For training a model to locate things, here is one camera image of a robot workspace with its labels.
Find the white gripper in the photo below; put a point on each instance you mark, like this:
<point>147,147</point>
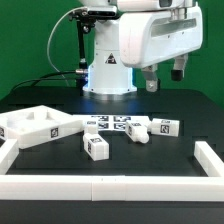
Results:
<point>150,33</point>

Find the white square tabletop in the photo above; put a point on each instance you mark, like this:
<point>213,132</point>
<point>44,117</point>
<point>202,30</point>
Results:
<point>38,125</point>

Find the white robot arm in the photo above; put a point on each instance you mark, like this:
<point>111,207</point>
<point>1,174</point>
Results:
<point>108,77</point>

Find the white paper marker sheet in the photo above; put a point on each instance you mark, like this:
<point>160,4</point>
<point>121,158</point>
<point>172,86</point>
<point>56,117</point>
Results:
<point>115,122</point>

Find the white U-shaped fence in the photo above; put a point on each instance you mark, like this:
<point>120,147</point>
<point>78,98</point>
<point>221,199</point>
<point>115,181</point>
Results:
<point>114,188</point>

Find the black camera on stand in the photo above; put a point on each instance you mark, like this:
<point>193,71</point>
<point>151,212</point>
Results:
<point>85,18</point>

